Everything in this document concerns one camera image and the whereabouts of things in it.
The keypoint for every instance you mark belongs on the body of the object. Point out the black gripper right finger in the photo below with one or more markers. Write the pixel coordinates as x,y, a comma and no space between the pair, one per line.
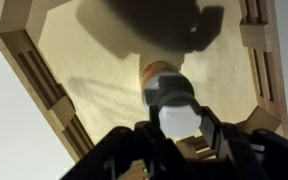
244,160

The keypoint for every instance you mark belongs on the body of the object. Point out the white round bottle lid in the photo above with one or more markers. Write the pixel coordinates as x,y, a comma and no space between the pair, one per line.
179,121

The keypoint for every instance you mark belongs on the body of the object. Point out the light wooden slotted tray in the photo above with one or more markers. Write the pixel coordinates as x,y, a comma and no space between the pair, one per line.
94,83

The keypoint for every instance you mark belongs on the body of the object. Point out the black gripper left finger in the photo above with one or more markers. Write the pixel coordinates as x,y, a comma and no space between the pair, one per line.
134,156

